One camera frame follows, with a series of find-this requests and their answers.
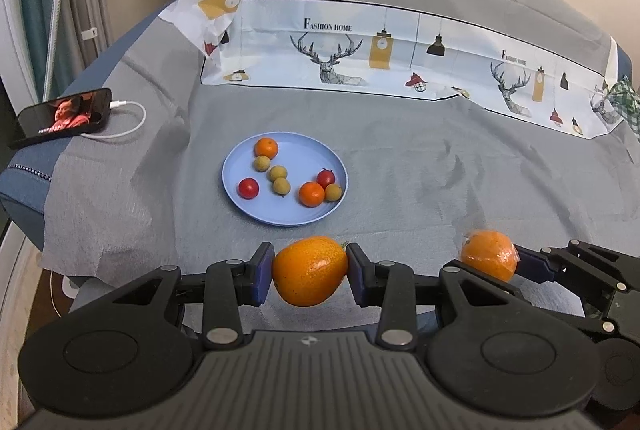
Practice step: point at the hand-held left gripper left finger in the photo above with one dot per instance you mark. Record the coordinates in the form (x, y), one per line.
(262, 272)

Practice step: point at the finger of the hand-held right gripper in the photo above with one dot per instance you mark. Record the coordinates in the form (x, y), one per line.
(595, 325)
(532, 262)

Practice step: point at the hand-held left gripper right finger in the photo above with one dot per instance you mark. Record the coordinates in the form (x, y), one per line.
(356, 272)

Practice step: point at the small orange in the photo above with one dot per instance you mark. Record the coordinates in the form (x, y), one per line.
(487, 252)
(311, 194)
(266, 147)
(310, 270)

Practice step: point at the blue plate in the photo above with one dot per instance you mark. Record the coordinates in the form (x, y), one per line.
(295, 155)

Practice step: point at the grey bed sheet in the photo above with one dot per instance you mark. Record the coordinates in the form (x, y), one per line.
(425, 185)

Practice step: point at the green checked cloth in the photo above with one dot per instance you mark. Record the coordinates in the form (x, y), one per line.
(627, 102)

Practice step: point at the white round device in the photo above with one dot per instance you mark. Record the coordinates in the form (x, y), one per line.
(67, 287)

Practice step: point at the blue mattress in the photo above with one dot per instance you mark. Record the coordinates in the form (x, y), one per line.
(25, 180)

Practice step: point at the black smartphone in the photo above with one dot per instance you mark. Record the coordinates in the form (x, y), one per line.
(60, 117)

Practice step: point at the white curtain clip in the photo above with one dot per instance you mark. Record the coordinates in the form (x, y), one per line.
(89, 34)

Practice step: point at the white dotted pole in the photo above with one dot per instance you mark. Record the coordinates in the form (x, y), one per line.
(56, 10)

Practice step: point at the white door frame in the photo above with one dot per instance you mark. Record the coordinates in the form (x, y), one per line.
(10, 10)

